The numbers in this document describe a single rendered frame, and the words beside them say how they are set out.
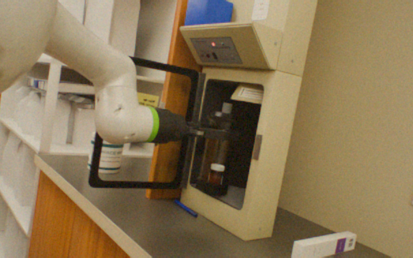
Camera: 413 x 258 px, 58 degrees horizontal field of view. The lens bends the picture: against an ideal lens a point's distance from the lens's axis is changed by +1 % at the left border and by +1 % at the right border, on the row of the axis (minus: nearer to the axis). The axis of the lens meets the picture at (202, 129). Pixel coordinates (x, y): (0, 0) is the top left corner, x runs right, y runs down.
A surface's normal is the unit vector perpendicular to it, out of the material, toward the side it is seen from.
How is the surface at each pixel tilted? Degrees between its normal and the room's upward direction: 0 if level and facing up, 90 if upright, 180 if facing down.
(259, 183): 90
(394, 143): 90
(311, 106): 90
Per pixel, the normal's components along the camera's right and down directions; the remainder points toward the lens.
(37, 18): 0.95, 0.31
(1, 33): 0.82, 0.50
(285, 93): 0.60, 0.18
